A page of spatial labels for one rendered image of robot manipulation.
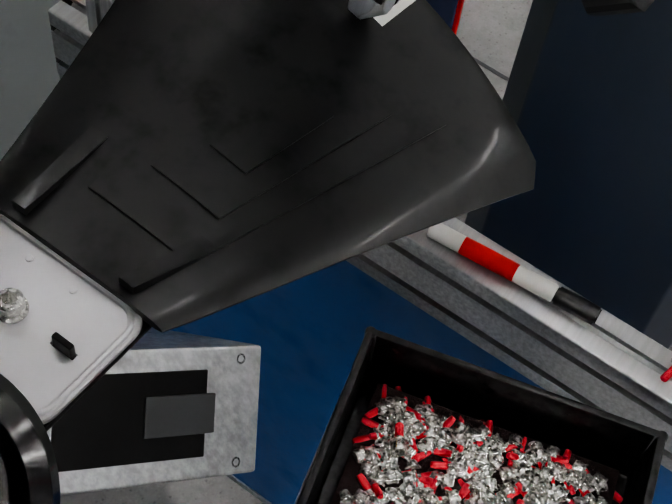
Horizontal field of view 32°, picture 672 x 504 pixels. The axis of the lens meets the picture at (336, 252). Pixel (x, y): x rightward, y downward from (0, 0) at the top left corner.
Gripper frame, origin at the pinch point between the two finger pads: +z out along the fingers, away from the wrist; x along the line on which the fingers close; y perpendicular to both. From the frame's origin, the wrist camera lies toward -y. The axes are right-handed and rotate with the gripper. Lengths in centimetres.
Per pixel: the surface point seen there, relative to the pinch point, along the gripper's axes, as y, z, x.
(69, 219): 2.9, 1.7, 18.1
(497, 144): -8.5, 1.7, 0.1
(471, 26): 3, 125, -117
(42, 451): -3.3, -2.8, 26.9
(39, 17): 45, 97, -41
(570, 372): -25.2, 30.7, -11.9
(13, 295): 2.1, 1.4, 22.1
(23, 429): -2.4, -3.3, 26.9
